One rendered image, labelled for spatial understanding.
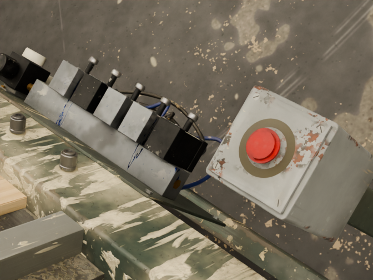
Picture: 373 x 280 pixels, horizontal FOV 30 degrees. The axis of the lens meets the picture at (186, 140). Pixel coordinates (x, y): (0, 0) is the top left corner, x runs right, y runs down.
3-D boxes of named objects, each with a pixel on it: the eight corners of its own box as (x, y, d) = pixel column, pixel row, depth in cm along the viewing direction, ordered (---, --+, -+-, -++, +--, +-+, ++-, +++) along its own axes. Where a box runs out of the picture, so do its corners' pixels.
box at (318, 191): (384, 164, 88) (338, 123, 74) (337, 245, 89) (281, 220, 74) (308, 126, 95) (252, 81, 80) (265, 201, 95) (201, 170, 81)
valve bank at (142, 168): (268, 154, 117) (198, 111, 98) (226, 228, 118) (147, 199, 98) (84, 51, 146) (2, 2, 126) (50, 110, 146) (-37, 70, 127)
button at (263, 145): (292, 141, 76) (284, 136, 75) (273, 173, 76) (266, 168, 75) (263, 126, 79) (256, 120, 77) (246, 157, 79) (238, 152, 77)
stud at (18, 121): (28, 134, 109) (29, 116, 108) (14, 136, 108) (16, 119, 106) (19, 127, 111) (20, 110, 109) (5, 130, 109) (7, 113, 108)
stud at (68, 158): (79, 170, 102) (81, 153, 101) (65, 174, 100) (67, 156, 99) (69, 163, 103) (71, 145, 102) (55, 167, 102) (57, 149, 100)
